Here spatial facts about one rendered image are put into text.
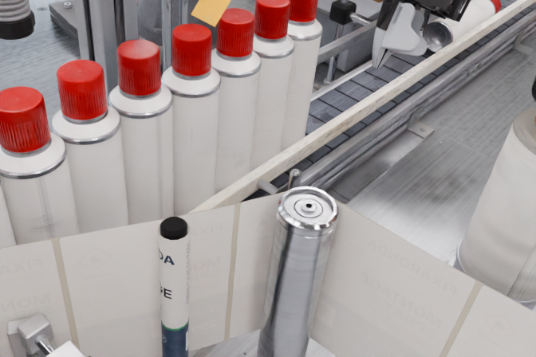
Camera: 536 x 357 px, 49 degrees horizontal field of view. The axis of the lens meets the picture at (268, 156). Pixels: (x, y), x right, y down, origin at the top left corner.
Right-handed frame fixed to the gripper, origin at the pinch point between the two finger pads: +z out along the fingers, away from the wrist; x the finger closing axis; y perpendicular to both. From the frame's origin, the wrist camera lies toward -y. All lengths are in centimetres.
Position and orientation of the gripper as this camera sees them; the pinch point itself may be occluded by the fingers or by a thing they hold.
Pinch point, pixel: (375, 56)
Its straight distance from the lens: 81.9
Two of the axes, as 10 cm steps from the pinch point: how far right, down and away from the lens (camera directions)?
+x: 5.3, 0.2, 8.5
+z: -4.1, 8.8, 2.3
